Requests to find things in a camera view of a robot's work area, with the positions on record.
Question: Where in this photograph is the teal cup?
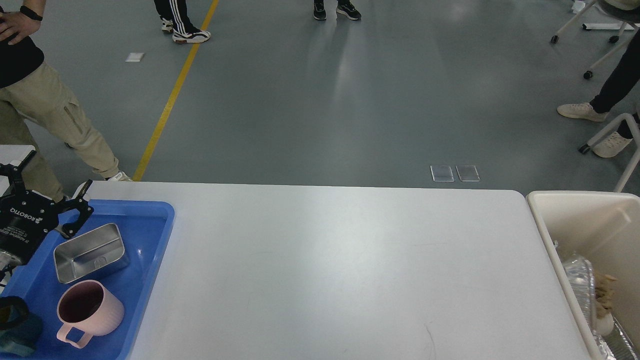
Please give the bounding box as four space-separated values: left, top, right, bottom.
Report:
0 296 43 358

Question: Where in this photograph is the person in dark trousers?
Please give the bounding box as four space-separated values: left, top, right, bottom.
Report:
557 33 640 139

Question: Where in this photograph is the white chair leg right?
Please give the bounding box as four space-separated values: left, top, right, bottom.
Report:
578 112 640 193

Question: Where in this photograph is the clear floor plate left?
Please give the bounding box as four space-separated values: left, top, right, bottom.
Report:
430 165 455 183

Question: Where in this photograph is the person in striped track pants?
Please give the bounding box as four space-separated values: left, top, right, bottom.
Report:
154 0 211 44

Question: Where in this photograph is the foil tray inside bin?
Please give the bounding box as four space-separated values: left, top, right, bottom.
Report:
595 318 640 360

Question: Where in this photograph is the person in beige trousers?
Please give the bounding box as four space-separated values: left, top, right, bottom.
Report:
0 0 130 182

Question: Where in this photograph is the square stainless steel tray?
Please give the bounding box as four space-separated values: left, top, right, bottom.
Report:
53 223 130 284

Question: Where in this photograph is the brown paper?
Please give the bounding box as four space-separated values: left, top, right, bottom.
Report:
594 271 618 319

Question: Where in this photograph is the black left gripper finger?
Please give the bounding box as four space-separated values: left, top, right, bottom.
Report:
0 150 37 195
55 179 95 239

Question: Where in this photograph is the aluminium foil tray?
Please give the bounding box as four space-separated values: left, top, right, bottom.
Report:
558 251 618 336

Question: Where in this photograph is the clear floor plate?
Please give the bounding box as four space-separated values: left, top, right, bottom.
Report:
430 165 455 183
455 164 482 182

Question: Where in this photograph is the blue plastic tray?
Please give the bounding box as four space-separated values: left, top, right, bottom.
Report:
2 199 175 360

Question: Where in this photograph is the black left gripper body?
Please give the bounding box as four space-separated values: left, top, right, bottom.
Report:
0 190 58 265

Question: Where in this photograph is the cream paper cup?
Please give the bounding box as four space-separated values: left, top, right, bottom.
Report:
594 313 615 337

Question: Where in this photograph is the white rolling chair base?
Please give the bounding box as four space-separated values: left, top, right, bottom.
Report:
550 0 640 80

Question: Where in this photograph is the white side table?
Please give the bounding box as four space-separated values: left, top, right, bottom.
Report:
0 144 35 196

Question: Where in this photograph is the person in black sneakers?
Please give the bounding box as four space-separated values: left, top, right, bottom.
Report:
312 0 362 21

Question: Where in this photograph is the beige plastic bin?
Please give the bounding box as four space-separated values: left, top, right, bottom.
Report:
526 190 640 360

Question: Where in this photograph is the clear floor plate right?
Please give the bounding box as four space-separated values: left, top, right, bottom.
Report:
455 164 482 182

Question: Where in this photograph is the pink mug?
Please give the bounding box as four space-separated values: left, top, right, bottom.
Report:
55 279 125 349

